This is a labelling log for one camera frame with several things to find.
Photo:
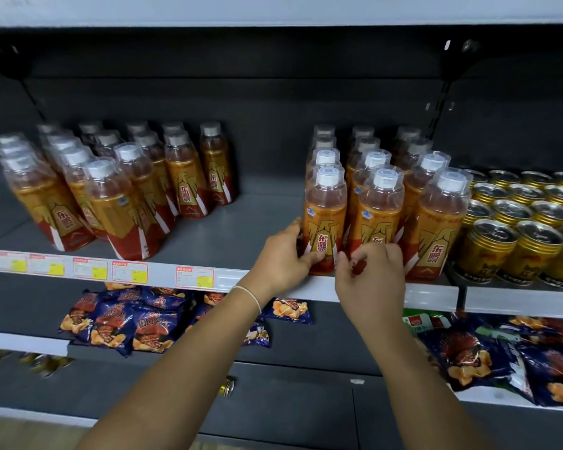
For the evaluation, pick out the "green snack packet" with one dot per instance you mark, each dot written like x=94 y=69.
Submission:
x=415 y=323

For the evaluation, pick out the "person's left thumb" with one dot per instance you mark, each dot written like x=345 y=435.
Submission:
x=315 y=259

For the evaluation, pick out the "person's right thumb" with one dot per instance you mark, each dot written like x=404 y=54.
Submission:
x=343 y=264

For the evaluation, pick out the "person's right forearm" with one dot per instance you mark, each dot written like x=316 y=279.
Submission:
x=413 y=393

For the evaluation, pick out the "black slotted shelf upright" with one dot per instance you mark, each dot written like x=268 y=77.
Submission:
x=443 y=88

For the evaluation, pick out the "white and yellow price tag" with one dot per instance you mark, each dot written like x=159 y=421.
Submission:
x=9 y=262
x=47 y=265
x=195 y=277
x=129 y=272
x=90 y=268

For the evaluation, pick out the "person's left forearm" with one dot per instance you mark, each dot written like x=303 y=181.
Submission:
x=183 y=370

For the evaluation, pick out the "person's right hand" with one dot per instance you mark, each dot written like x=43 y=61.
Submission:
x=373 y=288

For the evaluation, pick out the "black shelf bracket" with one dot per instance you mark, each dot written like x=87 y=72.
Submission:
x=14 y=65

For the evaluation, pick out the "white shelf underside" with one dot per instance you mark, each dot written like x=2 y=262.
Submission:
x=281 y=9

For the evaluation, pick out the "group of gold drink cans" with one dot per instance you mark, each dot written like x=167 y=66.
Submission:
x=530 y=248

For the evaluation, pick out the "white-capped orange drink bottle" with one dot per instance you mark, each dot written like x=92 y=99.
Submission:
x=380 y=208
x=326 y=213

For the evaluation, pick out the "single gold can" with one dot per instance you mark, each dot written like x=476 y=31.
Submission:
x=226 y=387

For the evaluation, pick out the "pile of blue snack packets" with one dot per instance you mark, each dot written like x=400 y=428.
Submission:
x=469 y=358
x=115 y=325

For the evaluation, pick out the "person's left hand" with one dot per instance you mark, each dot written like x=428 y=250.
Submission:
x=277 y=260

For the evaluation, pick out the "grey shelf with white edge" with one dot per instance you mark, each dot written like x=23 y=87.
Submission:
x=492 y=397
x=244 y=224
x=520 y=302
x=23 y=343

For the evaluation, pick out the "group of orange drink bottles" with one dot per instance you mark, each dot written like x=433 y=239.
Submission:
x=438 y=220
x=117 y=206

